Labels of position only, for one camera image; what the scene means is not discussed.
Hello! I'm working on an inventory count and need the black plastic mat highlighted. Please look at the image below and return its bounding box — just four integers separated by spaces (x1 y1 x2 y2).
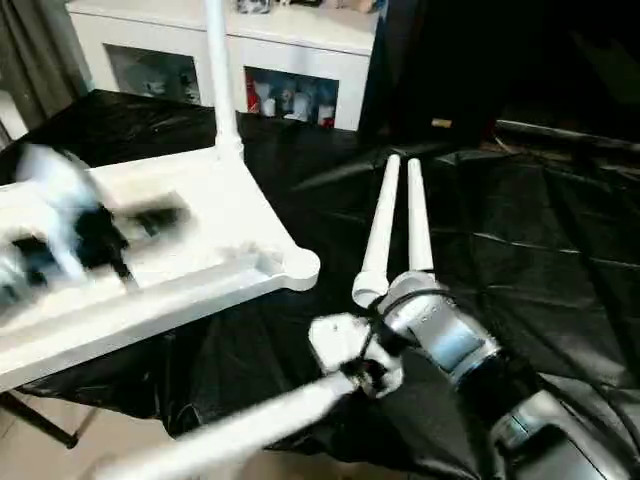
0 88 640 480

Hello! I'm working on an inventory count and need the white plastic table top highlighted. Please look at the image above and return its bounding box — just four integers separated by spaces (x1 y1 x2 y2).
0 148 322 393

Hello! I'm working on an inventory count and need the white plastic table leg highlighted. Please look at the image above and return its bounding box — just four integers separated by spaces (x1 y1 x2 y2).
404 158 437 277
92 370 363 480
351 154 403 309
204 0 246 164

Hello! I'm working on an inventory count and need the white sideboard cabinet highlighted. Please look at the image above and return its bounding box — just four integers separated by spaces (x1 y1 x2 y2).
66 0 379 133

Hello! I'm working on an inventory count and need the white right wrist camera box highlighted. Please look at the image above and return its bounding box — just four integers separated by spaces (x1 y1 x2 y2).
308 312 406 399

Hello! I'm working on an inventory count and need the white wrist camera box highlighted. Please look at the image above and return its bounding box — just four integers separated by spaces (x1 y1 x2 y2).
308 312 406 399
15 143 106 283

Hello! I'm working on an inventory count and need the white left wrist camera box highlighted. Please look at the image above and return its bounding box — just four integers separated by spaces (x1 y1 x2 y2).
15 143 106 283

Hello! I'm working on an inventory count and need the beige curtain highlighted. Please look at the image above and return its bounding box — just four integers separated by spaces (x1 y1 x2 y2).
0 0 91 131

